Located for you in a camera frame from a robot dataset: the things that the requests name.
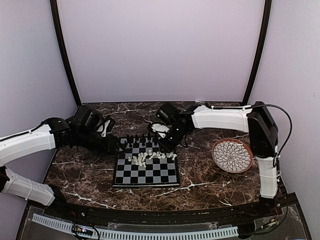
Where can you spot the patterned ceramic plate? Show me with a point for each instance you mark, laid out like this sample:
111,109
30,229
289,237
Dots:
232,155

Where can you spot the left black frame post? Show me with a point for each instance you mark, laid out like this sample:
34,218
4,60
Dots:
63,52

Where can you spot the black front table rail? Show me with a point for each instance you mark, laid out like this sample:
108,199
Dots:
240,214

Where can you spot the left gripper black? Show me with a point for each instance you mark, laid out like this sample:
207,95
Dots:
110,147

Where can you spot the white slotted cable duct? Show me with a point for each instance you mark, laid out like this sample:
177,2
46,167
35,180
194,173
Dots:
96,233

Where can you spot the right black frame post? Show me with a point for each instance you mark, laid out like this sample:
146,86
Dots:
259,51

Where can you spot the black frame post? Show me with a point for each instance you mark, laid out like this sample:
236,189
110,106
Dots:
63,52
259,51

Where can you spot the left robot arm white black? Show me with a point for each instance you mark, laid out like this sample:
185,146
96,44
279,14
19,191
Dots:
88,129

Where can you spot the black grey chessboard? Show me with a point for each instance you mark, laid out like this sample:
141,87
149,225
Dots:
141,164

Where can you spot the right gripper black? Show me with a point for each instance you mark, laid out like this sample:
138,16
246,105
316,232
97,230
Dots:
168,148

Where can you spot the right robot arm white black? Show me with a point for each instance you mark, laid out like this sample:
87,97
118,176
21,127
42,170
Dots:
254,120

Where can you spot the white lying rook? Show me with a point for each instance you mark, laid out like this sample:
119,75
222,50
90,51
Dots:
171,156

